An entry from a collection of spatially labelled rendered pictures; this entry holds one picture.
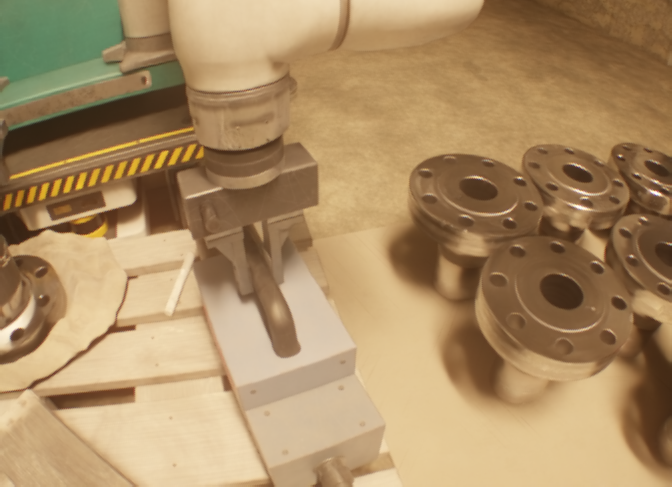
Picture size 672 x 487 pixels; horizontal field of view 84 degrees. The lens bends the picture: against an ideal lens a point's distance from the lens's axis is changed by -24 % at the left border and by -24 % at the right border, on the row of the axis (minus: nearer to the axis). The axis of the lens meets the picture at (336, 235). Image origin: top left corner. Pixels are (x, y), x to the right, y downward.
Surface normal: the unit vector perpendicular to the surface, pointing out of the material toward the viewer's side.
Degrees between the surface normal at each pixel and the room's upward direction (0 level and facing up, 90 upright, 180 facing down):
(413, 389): 0
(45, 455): 0
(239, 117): 90
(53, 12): 90
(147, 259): 0
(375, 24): 109
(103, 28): 90
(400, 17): 100
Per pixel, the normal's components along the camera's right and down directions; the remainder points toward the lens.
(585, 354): 0.00, -0.76
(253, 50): 0.47, 0.62
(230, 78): 0.10, 0.77
